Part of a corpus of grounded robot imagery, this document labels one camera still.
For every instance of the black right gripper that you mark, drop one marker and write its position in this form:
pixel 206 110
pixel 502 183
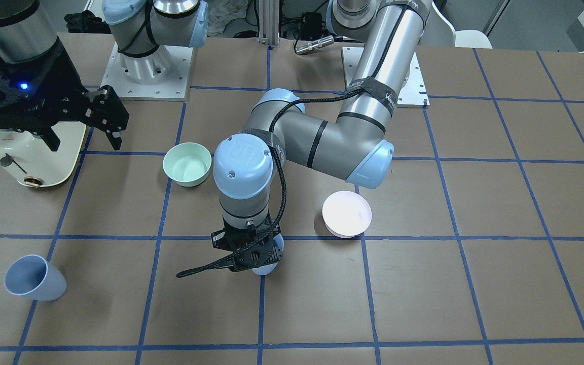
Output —
pixel 67 87

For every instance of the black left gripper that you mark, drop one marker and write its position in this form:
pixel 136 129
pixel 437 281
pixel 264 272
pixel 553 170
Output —
pixel 219 240

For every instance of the cream white toaster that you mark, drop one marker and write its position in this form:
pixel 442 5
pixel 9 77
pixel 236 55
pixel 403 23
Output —
pixel 30 162

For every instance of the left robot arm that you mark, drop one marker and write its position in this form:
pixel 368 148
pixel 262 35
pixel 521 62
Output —
pixel 340 136

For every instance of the pink bowl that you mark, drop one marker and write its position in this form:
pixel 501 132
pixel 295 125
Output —
pixel 346 214

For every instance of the mint green bowl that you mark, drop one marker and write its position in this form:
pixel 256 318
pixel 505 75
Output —
pixel 187 164

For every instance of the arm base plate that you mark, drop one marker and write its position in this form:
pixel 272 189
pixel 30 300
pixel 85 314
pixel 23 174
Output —
pixel 162 76
pixel 413 94

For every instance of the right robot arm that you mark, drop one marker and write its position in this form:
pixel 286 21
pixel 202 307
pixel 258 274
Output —
pixel 139 28

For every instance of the blue cup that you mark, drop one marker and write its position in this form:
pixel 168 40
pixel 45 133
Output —
pixel 272 260
pixel 33 277

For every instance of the silver metal cylinder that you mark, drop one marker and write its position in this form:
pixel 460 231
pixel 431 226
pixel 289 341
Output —
pixel 314 45

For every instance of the aluminium frame post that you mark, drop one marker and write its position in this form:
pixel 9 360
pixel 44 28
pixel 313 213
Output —
pixel 269 23

